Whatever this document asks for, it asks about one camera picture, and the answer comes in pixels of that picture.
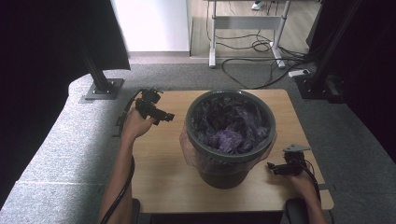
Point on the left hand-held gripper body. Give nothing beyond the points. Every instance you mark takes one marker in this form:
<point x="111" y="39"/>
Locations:
<point x="148" y="104"/>

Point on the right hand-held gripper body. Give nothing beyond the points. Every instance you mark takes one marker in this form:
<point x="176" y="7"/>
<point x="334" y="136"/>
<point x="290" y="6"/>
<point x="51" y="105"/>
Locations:
<point x="294" y="165"/>

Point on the purple plastic trash bag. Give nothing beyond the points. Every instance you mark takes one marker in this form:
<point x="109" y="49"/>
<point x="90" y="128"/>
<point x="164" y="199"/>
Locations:
<point x="230" y="130"/>

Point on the person's left hand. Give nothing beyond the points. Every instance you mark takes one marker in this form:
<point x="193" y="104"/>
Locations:
<point x="135" y="126"/>

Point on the person's right hand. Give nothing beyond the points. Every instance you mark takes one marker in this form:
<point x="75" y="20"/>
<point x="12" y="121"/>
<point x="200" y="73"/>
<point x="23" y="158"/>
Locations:
<point x="302" y="186"/>

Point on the black chair armrest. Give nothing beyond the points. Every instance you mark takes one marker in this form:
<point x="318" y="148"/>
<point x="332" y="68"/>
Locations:
<point x="136" y="211"/>
<point x="295" y="213"/>

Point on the white power strip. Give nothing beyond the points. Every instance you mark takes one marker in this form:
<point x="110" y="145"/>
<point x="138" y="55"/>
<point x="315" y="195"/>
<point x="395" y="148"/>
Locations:
<point x="299" y="73"/>

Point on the black curtain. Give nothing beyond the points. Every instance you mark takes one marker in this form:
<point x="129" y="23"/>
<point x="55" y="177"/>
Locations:
<point x="46" y="62"/>
<point x="373" y="62"/>

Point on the black metal stand with base plate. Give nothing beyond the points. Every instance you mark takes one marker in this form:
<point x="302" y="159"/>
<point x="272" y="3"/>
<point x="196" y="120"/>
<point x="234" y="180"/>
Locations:
<point x="102" y="88"/>

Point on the white desk frame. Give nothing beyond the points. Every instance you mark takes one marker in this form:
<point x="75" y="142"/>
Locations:
<point x="246" y="22"/>

